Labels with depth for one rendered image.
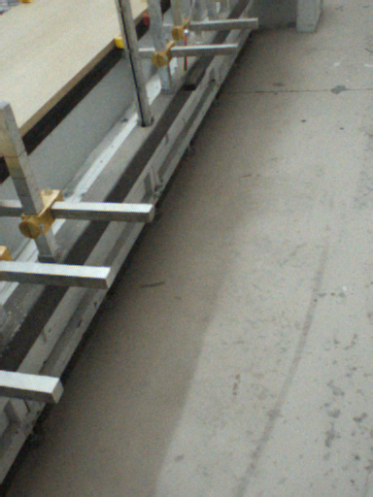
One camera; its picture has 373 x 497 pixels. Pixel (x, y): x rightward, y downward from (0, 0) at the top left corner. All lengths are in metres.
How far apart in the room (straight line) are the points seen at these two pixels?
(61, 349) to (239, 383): 0.60
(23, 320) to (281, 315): 1.14
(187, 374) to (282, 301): 0.48
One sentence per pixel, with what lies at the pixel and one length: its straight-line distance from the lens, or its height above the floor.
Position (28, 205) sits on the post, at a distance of 1.38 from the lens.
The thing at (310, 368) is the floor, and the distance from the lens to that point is 2.03.
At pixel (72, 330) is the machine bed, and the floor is 0.17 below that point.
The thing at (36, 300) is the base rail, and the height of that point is 0.70.
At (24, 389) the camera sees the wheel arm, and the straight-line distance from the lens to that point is 1.01.
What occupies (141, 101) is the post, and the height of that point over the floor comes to 0.79.
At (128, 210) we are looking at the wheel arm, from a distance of 1.33.
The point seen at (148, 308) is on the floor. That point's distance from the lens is 2.31.
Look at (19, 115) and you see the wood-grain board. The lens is 1.78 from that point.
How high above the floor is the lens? 1.53
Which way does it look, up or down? 36 degrees down
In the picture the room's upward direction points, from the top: 10 degrees counter-clockwise
